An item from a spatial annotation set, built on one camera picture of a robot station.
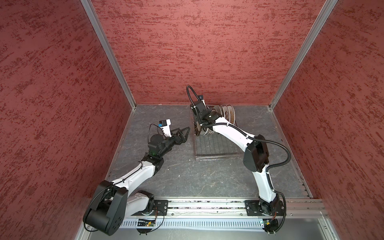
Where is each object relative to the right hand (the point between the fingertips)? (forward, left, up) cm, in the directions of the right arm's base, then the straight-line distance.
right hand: (201, 113), depth 91 cm
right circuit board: (-56, -30, -20) cm, 66 cm away
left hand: (-15, +10, +2) cm, 18 cm away
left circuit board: (-54, +31, -21) cm, 66 cm away
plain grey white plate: (+2, -12, +1) cm, 12 cm away
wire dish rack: (-14, -7, -18) cm, 24 cm away
